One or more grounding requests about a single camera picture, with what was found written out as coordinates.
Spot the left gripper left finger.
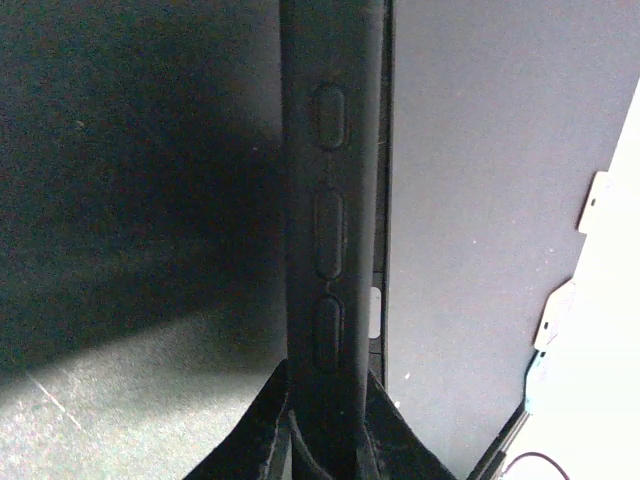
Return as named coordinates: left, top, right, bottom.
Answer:
left=186, top=360, right=291, bottom=479

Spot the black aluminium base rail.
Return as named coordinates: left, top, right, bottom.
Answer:
left=467, top=404, right=529, bottom=480

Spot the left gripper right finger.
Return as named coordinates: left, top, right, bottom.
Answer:
left=365, top=373, right=454, bottom=480

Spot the black phone case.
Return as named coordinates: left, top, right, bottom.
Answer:
left=280, top=1, right=385, bottom=479

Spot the black phone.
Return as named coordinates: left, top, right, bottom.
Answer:
left=369, top=1, right=395, bottom=387

